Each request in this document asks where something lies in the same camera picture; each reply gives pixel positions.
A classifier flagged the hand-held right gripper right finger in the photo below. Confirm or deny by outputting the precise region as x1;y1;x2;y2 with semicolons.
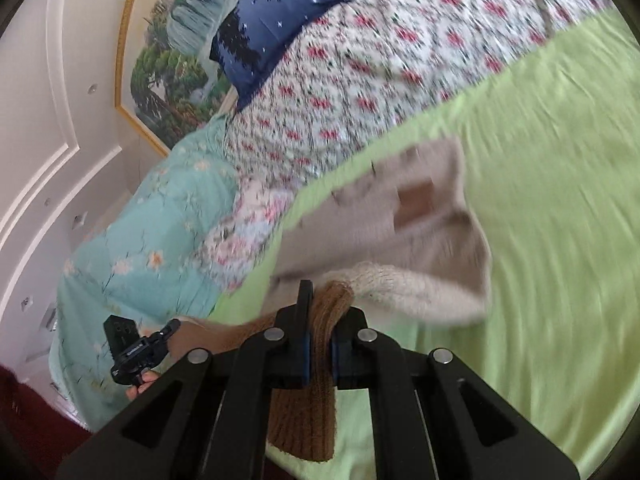
329;306;582;480

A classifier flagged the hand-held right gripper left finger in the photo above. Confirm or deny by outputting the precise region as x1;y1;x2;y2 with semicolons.
55;280;315;480

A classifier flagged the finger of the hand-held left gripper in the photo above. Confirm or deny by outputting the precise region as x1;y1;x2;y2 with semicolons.
158;318;182;359

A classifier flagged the beige brown knitted sweater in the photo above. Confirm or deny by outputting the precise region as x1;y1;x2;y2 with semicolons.
169;137;494;462

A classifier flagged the person's left hand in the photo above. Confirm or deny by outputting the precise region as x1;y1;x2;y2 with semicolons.
125;369;164;402

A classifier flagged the teal floral quilt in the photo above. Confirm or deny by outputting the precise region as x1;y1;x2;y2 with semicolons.
47;112;242;433

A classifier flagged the dark red cloth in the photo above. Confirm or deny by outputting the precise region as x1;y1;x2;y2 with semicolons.
0;364;96;480

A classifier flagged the gold framed landscape painting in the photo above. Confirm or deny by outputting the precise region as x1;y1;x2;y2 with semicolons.
114;0;262;159

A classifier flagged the light green bed sheet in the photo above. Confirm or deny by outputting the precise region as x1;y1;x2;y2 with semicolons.
207;7;640;480

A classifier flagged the white red floral quilt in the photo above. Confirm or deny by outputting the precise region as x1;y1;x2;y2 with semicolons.
200;0;614;297

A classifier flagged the blue starry pillow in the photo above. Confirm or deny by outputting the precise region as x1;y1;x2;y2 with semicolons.
210;0;379;112

